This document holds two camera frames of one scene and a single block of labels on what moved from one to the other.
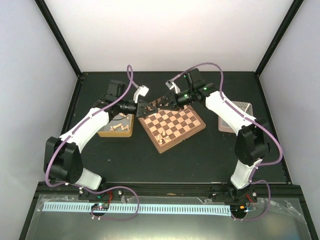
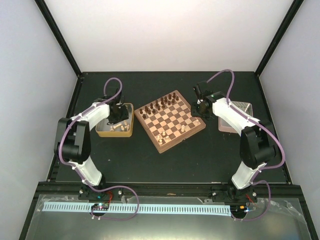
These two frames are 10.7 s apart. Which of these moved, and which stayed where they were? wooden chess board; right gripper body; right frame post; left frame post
Moved: right gripper body
Stayed: wooden chess board; right frame post; left frame post
